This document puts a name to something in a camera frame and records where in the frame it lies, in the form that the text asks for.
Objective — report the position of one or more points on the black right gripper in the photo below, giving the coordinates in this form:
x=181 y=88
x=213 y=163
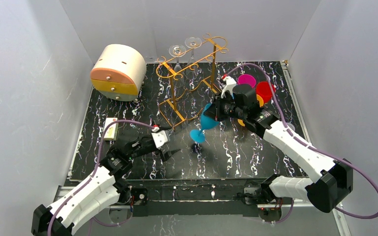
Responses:
x=217 y=110

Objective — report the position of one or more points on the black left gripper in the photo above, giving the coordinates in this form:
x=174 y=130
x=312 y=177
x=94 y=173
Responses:
x=158 y=150

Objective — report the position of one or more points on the blue wine glass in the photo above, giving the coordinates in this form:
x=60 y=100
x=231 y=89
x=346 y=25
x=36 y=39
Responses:
x=206 y=123

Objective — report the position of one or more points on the magenta wine glass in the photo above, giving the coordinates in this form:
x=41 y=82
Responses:
x=247 y=79

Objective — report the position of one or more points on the yellow wine glass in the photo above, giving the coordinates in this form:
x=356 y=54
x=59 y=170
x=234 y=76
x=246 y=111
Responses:
x=261 y=103

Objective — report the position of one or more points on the red wine glass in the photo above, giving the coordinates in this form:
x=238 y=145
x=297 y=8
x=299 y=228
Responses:
x=264 y=90

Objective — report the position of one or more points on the clear wine glass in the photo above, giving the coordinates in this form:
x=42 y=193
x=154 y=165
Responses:
x=177 y=51
x=192 y=43

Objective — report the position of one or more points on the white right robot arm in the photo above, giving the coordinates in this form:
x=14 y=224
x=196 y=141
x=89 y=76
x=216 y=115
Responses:
x=328 y=181

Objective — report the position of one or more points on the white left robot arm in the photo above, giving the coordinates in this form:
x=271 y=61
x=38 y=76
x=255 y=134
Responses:
x=104 y=187

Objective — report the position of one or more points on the small white card box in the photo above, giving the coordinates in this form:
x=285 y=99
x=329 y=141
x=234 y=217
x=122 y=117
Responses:
x=110 y=130

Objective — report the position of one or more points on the small clear plastic cup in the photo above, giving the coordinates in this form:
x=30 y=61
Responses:
x=291 y=126

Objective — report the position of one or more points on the round drawer storage box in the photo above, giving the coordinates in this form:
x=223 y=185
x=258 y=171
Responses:
x=119 y=72

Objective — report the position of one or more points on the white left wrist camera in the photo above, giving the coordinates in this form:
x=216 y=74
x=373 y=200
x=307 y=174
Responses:
x=159 y=138

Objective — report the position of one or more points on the gold wire glass rack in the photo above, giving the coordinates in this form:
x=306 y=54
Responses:
x=171 y=109

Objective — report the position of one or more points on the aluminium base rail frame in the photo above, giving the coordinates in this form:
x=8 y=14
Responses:
x=329 y=180

